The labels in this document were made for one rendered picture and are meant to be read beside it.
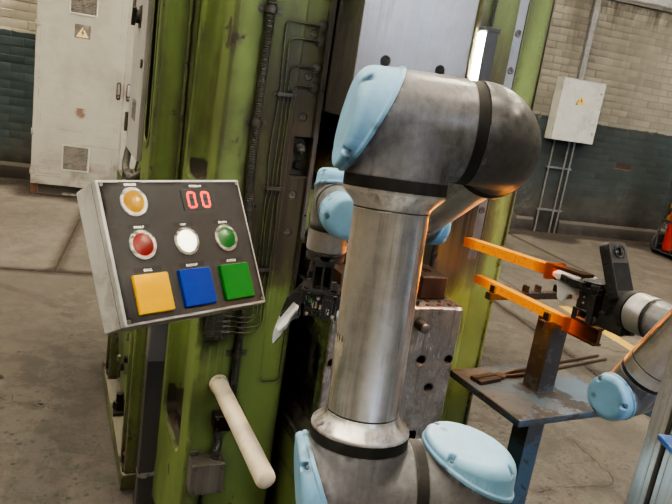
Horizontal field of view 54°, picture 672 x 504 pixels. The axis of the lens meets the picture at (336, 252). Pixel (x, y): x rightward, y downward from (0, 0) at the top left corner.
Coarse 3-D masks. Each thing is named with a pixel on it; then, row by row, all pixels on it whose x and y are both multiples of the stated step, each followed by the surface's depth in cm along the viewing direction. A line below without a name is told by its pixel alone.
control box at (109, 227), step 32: (96, 192) 122; (160, 192) 132; (224, 192) 143; (96, 224) 123; (128, 224) 125; (160, 224) 130; (192, 224) 135; (224, 224) 141; (96, 256) 124; (128, 256) 123; (160, 256) 128; (192, 256) 133; (224, 256) 139; (96, 288) 125; (128, 288) 121; (256, 288) 143; (128, 320) 120; (160, 320) 125
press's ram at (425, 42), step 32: (352, 0) 156; (384, 0) 151; (416, 0) 154; (448, 0) 157; (352, 32) 155; (384, 32) 153; (416, 32) 156; (448, 32) 159; (352, 64) 154; (384, 64) 156; (416, 64) 159; (448, 64) 162
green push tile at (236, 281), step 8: (232, 264) 139; (240, 264) 141; (224, 272) 137; (232, 272) 139; (240, 272) 140; (248, 272) 142; (224, 280) 137; (232, 280) 138; (240, 280) 140; (248, 280) 141; (224, 288) 136; (232, 288) 138; (240, 288) 139; (248, 288) 141; (224, 296) 137; (232, 296) 137; (240, 296) 139; (248, 296) 140
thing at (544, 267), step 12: (468, 240) 168; (480, 240) 166; (492, 252) 158; (504, 252) 154; (516, 252) 153; (528, 264) 146; (540, 264) 143; (552, 264) 139; (564, 264) 141; (552, 276) 140; (588, 276) 132
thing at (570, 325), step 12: (480, 276) 190; (504, 288) 182; (516, 300) 177; (528, 300) 173; (540, 312) 170; (552, 312) 166; (564, 324) 162; (576, 324) 160; (576, 336) 160; (588, 336) 157; (600, 336) 155
